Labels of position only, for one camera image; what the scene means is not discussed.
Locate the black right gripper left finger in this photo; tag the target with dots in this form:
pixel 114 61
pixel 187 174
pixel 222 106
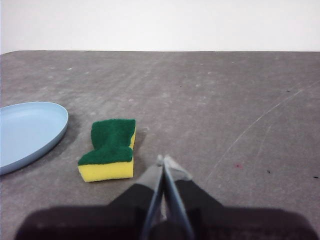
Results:
pixel 100 222

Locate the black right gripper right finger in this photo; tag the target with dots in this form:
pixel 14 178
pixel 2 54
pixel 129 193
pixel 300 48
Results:
pixel 225 222

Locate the yellow sponge with green pad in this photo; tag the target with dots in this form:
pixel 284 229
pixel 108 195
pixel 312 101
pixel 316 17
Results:
pixel 110 140

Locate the light blue round plate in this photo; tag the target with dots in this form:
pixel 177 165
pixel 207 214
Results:
pixel 27 135

